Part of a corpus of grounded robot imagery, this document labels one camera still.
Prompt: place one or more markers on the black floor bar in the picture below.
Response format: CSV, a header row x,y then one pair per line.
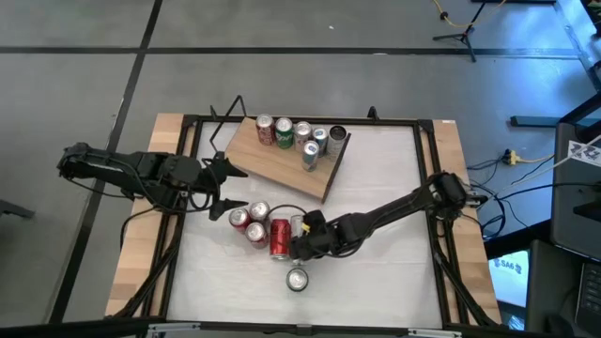
x,y
535,121

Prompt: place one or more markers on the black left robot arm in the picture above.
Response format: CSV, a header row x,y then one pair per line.
x,y
117,169

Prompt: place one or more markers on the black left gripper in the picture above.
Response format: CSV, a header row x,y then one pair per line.
x,y
197,180

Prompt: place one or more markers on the dark grey cabinet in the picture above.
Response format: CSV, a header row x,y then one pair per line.
x,y
573,211

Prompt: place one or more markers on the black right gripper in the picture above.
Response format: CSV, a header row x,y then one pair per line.
x,y
314,244

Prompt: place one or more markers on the black keyboard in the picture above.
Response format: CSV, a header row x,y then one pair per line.
x,y
590,296

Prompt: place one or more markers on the black diagonal frame strut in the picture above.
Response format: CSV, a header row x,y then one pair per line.
x,y
462,286
141,281

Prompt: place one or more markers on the silver metal bracket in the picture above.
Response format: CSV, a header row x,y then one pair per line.
x,y
434,333
174,330

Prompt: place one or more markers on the yellow tape tag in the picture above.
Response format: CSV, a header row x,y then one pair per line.
x,y
306,228

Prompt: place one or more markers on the blue silver Red Bull can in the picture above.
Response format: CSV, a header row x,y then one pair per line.
x,y
310,155
320,137

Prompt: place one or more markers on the black table frame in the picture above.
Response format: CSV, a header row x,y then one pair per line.
x,y
357,327

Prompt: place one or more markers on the monitor screen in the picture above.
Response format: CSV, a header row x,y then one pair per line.
x,y
509,277

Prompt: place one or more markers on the dark furniture leg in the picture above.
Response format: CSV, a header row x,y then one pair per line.
x,y
14,209

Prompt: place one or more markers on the black tripod stand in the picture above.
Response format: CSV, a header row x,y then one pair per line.
x,y
465,35

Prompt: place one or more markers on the white paper label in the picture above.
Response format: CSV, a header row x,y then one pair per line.
x,y
584,152

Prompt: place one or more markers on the wooden shelf with black frame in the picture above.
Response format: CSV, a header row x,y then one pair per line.
x,y
263,162

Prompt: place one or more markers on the silver Diet Coke can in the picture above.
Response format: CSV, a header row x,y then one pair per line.
x,y
303,133
259,210

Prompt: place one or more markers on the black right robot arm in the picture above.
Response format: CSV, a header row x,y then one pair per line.
x,y
399,202

